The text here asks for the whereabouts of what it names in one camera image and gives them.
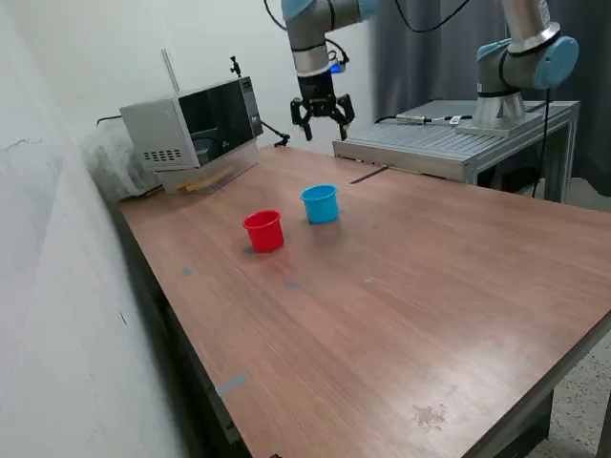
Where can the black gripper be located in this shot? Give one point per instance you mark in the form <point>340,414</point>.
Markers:
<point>317,93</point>

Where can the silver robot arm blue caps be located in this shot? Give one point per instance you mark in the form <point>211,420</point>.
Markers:
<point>310,59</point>

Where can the brown wooden strip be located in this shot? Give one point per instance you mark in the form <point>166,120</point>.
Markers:
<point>368,175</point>

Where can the clear plastic box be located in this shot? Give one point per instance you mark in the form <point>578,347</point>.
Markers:
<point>243,160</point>

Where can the blue plastic cup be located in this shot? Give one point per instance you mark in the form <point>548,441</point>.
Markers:
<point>321,209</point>

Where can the aluminium profile robot stand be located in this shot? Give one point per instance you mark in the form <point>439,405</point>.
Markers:
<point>429,143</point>

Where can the silver microwave oven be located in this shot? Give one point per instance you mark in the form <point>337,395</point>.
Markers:
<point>191,124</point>

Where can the white warning tag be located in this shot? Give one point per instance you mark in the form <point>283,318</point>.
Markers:
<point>457,119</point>

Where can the red plastic cup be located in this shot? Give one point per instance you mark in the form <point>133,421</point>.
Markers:
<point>262,236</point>

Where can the aluminium base mounting plate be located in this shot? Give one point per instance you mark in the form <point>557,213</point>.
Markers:
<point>477,130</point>

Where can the light wooden stick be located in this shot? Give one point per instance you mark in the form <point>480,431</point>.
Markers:
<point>186,188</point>

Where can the white metal rod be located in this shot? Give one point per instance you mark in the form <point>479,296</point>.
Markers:
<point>170,69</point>

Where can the clear plastic bag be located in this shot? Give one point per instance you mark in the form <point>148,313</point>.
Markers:
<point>110,162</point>

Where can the grey tape strip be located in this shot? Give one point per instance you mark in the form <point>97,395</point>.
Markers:
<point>231,384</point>

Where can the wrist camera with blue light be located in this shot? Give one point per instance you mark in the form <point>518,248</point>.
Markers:
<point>338,68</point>

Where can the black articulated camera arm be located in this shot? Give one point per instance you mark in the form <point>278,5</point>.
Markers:
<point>282,139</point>

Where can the small black tripod mount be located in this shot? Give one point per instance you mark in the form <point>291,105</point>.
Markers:
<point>234,66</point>

